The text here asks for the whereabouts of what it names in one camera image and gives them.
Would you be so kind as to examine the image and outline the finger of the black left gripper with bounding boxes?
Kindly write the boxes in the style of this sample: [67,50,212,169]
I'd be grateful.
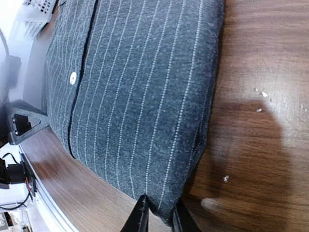
[5,100,49,145]

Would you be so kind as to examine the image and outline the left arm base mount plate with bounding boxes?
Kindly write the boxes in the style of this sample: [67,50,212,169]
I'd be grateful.
[0,153,37,197]

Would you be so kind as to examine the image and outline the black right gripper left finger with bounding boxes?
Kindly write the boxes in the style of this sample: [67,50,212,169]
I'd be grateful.
[120,194,149,232]

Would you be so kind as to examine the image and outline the black pinstriped long sleeve shirt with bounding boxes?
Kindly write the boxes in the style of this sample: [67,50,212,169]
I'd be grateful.
[42,0,224,226]

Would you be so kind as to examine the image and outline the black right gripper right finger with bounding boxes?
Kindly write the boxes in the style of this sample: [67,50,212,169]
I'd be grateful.
[172,200,200,232]

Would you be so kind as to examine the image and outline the white plastic laundry basket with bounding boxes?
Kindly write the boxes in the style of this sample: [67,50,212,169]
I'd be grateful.
[11,0,57,40]

